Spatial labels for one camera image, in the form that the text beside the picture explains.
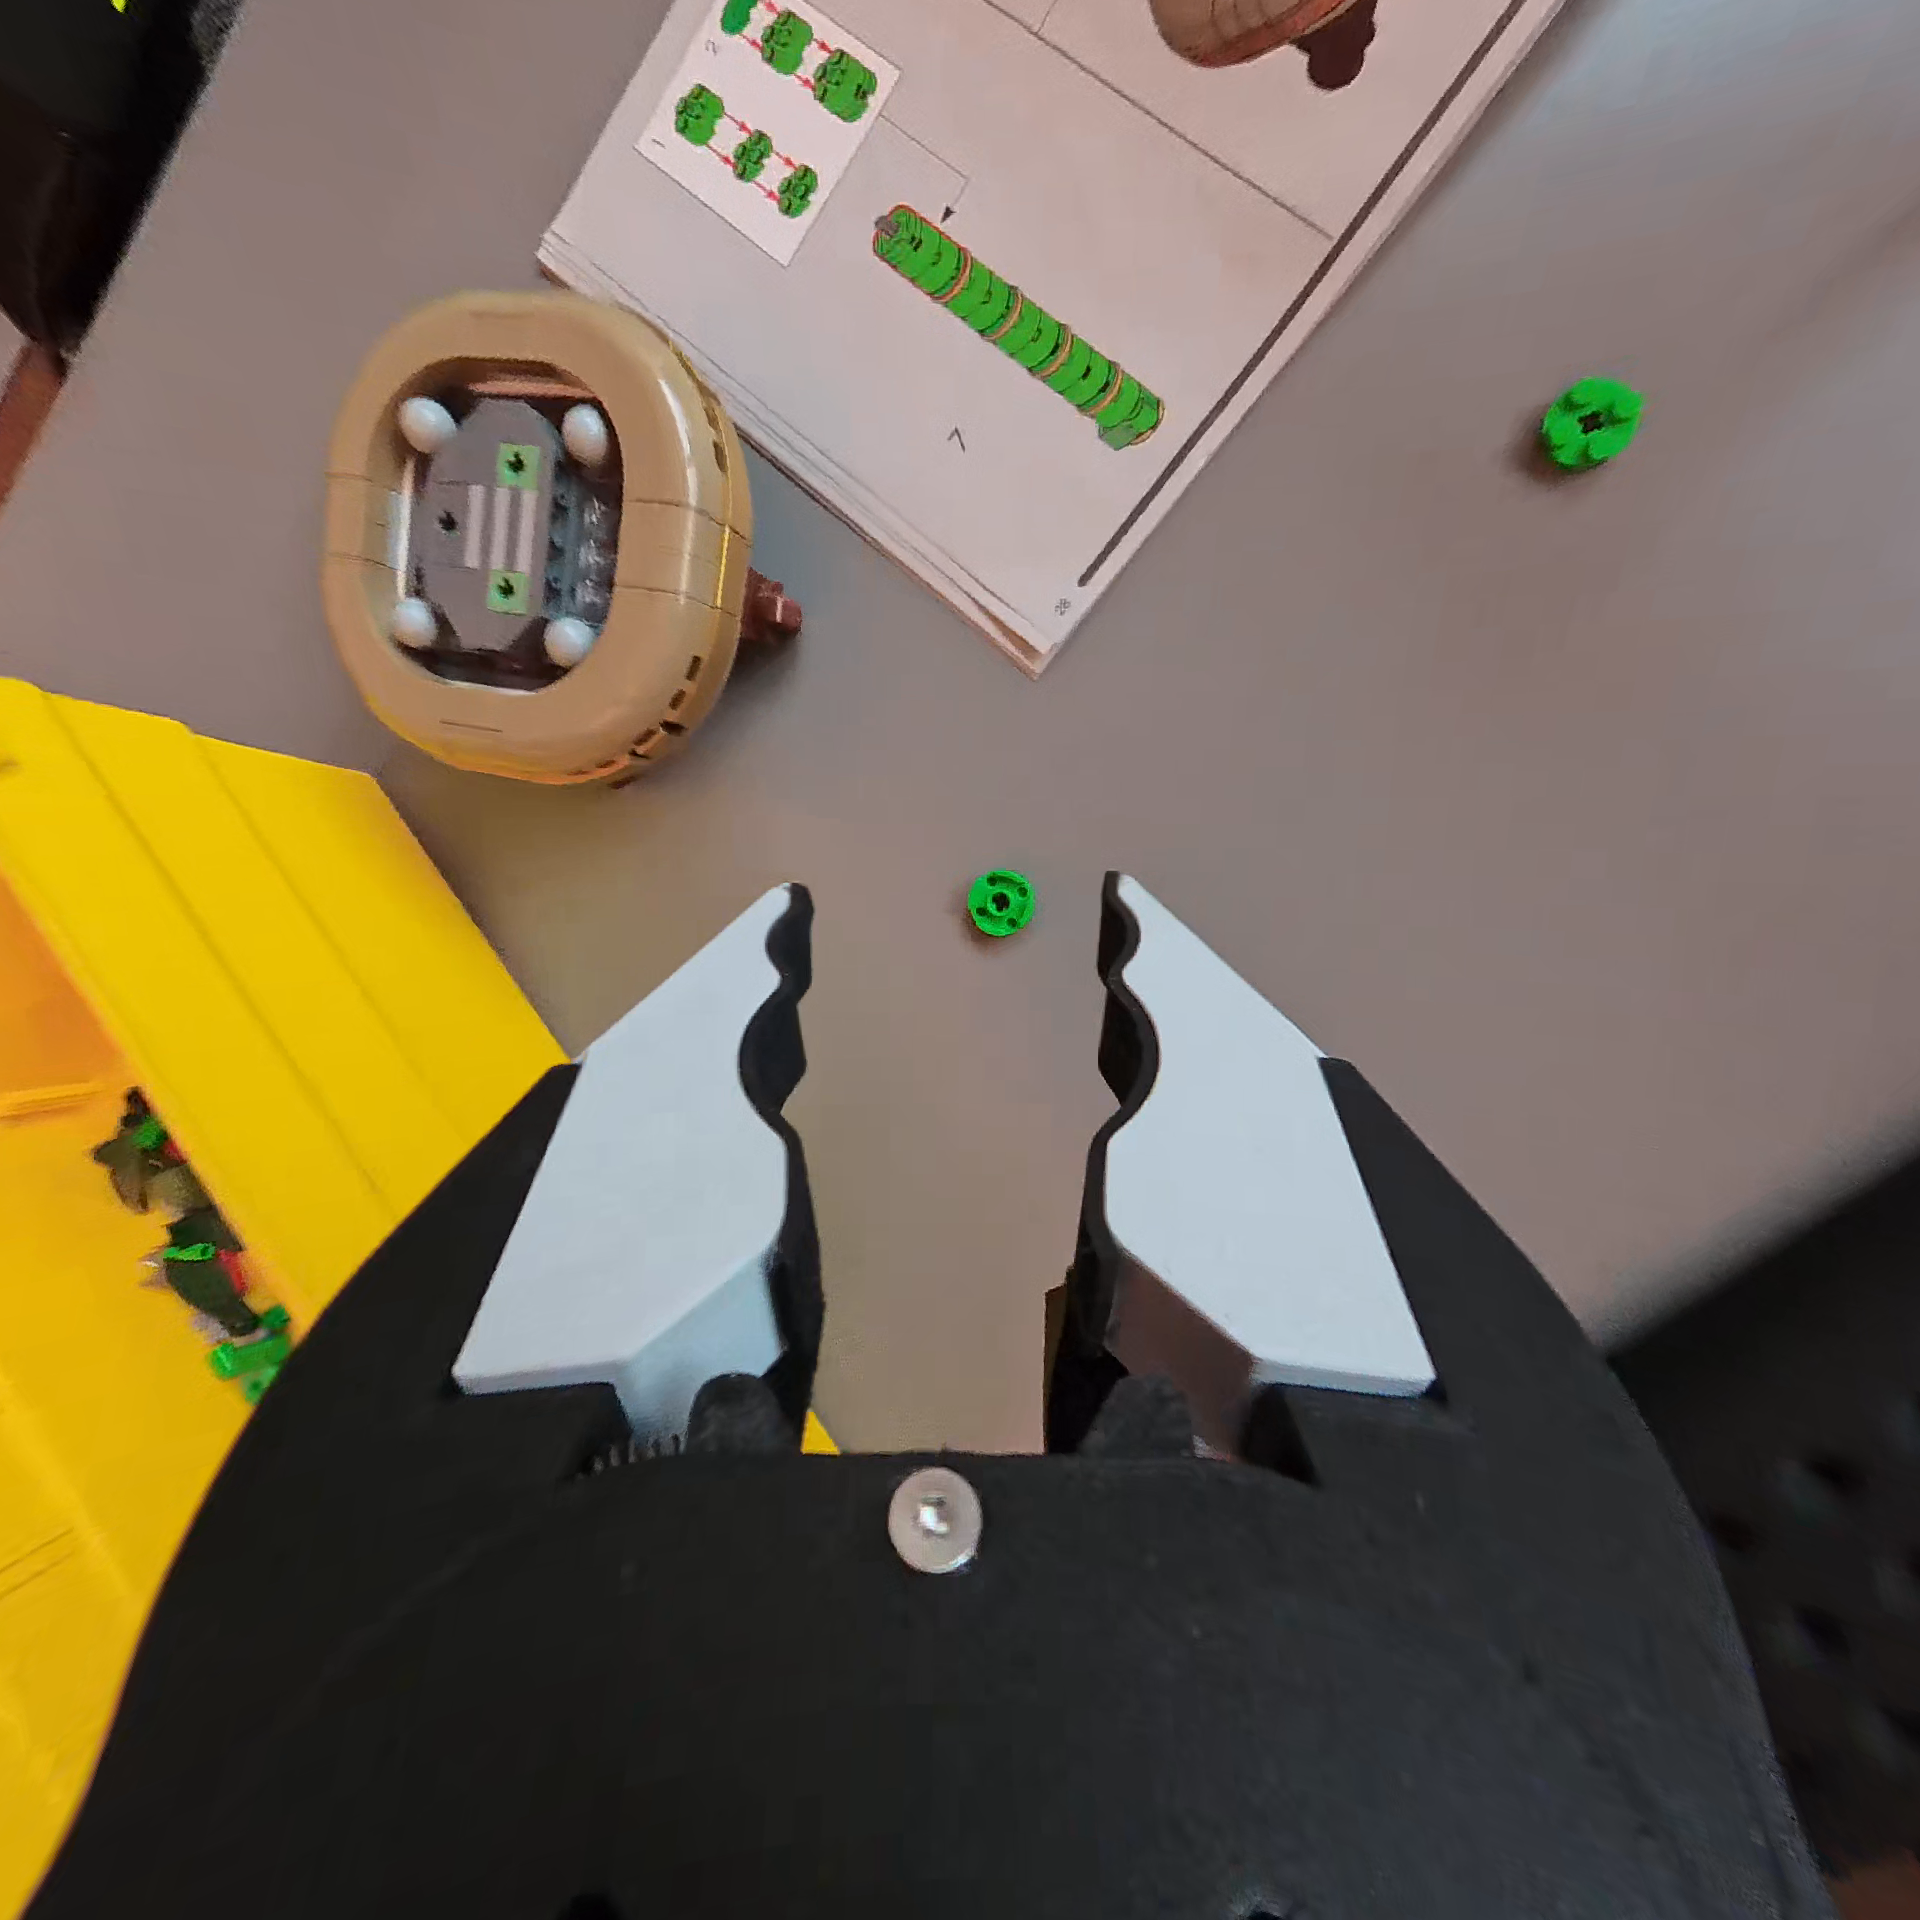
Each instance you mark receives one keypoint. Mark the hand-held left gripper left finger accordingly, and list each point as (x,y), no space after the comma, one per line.
(630,1185)

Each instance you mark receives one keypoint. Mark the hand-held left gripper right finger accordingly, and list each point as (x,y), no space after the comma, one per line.
(1260,1200)

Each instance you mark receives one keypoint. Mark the small green round plate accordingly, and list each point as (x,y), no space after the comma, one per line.
(1001,905)

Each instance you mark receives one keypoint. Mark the pile of loose toy pieces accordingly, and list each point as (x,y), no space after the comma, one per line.
(194,1259)

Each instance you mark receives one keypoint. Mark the yellow plastic bin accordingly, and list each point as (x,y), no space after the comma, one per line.
(225,930)

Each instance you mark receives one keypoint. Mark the tan toy pot model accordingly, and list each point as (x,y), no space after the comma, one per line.
(494,721)

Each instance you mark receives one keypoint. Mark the toy instruction booklet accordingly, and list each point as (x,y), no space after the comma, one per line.
(1049,494)

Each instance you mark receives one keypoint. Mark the green round cross-hole piece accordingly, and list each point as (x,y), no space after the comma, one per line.
(1589,423)

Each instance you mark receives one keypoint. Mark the black electronic box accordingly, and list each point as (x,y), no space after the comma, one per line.
(90,148)

